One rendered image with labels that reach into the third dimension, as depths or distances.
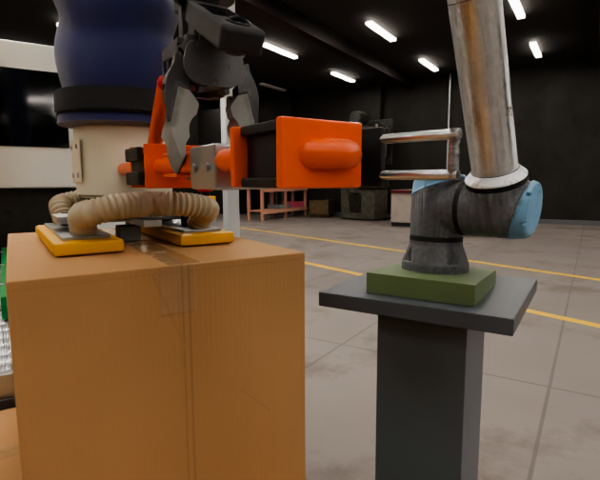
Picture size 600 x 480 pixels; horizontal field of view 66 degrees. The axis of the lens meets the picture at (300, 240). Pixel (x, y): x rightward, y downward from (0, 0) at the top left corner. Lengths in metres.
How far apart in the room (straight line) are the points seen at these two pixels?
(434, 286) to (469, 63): 0.53
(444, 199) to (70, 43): 0.94
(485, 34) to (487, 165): 0.30
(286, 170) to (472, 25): 0.87
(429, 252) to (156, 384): 0.87
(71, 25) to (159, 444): 0.67
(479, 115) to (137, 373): 0.91
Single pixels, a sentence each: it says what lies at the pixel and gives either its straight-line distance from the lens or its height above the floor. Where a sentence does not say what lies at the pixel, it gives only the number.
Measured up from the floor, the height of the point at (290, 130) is 1.09.
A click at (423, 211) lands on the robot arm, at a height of 0.97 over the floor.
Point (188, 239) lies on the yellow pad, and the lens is 0.80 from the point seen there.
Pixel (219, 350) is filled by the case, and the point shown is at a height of 0.81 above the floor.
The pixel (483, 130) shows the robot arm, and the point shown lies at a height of 1.17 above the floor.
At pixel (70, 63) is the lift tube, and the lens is 0.89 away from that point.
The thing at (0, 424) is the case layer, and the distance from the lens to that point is 1.23.
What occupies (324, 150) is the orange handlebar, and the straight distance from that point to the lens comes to 0.33.
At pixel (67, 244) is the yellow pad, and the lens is 0.76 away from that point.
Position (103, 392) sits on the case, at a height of 0.79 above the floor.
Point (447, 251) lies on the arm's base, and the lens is 1.33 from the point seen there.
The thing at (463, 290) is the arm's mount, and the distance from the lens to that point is 1.21.
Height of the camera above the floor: 1.05
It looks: 7 degrees down
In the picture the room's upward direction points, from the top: straight up
